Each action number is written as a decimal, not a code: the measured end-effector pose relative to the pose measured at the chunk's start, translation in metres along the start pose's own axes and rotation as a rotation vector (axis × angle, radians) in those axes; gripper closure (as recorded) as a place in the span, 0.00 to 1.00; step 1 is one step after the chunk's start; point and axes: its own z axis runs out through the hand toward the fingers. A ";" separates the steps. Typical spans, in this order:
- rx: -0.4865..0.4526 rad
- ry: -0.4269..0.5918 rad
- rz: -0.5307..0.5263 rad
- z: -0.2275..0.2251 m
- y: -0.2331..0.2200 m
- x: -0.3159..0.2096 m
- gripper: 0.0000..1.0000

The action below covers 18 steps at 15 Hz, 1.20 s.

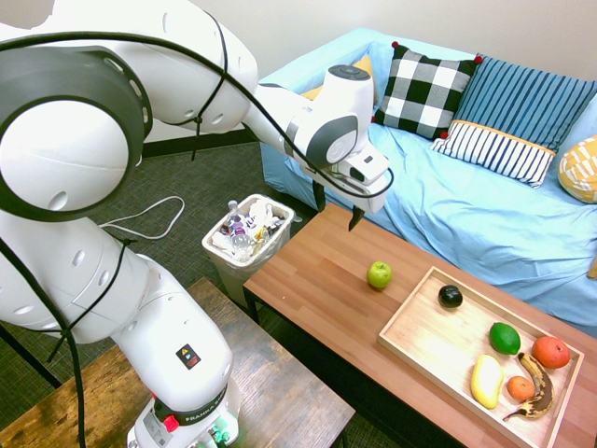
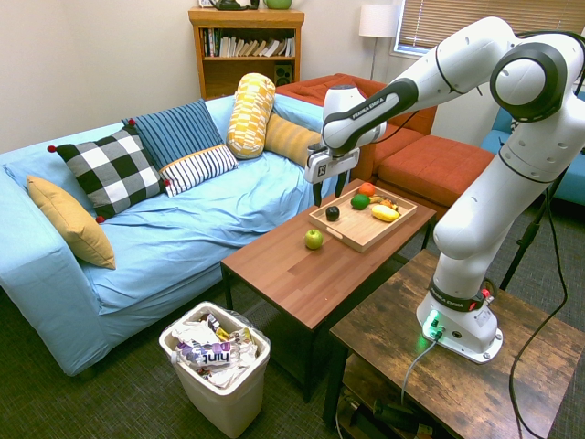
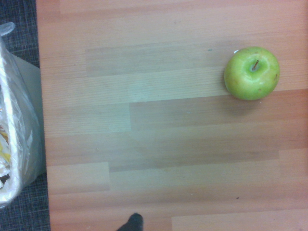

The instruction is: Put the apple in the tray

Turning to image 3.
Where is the clear plastic bin liner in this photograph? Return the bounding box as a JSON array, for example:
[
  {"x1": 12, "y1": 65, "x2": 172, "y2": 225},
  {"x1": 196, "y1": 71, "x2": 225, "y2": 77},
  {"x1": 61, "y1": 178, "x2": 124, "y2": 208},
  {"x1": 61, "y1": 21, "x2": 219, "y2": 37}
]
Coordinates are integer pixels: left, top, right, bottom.
[{"x1": 0, "y1": 22, "x2": 42, "y2": 207}]

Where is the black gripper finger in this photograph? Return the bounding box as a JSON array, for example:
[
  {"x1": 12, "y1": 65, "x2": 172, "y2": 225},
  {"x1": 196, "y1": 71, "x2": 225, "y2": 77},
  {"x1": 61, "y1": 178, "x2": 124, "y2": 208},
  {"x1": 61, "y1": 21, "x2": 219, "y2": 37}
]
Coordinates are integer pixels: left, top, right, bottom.
[{"x1": 115, "y1": 212, "x2": 144, "y2": 231}]

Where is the green apple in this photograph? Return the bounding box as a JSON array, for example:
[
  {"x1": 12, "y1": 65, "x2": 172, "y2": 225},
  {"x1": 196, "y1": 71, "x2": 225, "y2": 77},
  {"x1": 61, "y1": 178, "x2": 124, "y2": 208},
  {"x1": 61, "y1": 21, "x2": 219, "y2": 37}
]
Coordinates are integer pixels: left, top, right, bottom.
[{"x1": 224, "y1": 46, "x2": 281, "y2": 101}]

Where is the grey trash bin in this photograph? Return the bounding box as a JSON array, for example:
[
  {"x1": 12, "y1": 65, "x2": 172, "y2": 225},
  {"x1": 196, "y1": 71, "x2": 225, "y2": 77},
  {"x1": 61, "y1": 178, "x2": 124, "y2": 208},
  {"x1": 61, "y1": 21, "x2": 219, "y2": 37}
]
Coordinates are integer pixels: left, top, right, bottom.
[{"x1": 0, "y1": 54, "x2": 47, "y2": 209}]

